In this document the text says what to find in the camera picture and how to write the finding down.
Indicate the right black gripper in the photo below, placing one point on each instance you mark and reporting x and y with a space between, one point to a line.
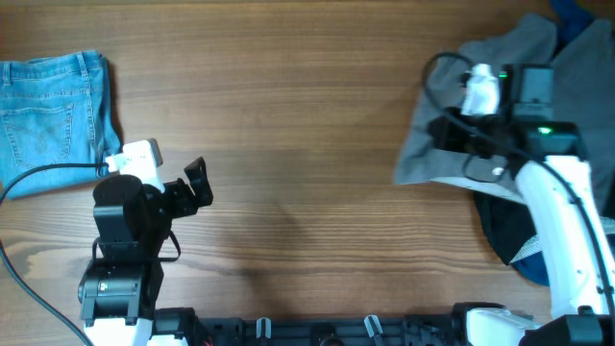
452 133

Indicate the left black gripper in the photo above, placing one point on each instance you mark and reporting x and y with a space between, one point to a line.
187 193

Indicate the grey shorts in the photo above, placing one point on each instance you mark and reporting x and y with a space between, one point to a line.
583 93

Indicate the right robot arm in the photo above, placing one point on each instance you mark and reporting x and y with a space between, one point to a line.
510 114

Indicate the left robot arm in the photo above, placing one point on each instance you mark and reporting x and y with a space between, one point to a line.
120 288

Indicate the black garment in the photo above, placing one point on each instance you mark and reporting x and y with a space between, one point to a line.
508 227

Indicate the dark blue garment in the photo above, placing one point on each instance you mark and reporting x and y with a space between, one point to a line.
573 20

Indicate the folded light blue jeans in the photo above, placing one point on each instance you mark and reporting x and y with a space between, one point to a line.
55 110

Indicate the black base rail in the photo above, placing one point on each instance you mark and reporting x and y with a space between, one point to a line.
336 331

